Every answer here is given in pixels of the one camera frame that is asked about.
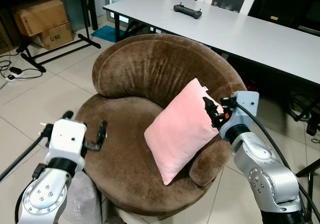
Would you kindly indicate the pink pillow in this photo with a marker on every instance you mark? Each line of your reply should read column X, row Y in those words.
column 180, row 129

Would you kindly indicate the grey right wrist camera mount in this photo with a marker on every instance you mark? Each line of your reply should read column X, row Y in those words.
column 246, row 104

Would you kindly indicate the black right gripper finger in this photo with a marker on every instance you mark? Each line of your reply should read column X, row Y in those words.
column 212, row 106
column 216, row 120

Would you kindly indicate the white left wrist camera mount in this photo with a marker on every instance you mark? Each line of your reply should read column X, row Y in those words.
column 66, row 139

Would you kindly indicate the large black cabinet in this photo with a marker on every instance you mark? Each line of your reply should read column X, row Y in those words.
column 290, row 4

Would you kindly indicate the black metal furniture leg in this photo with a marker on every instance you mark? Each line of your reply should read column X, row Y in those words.
column 307, row 170

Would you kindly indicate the large cardboard box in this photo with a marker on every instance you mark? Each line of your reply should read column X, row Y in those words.
column 40, row 15

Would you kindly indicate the small printed cardboard box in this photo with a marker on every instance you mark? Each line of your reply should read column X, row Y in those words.
column 56, row 36

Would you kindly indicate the black remote controller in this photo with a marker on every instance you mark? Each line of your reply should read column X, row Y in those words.
column 187, row 12

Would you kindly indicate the grey pillow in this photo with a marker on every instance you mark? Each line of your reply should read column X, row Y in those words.
column 82, row 199

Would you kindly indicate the long white table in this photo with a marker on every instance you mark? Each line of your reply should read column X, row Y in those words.
column 240, row 34

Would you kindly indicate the brown round velvet sofa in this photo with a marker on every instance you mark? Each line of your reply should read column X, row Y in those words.
column 140, row 59

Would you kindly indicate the black metal rack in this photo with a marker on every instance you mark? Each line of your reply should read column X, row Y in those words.
column 60, row 49

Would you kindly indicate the black power adapter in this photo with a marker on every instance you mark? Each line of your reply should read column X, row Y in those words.
column 15, row 71

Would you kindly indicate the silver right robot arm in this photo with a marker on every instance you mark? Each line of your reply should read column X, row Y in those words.
column 260, row 159

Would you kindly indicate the blue floor mat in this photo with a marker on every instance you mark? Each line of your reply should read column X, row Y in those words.
column 106, row 34

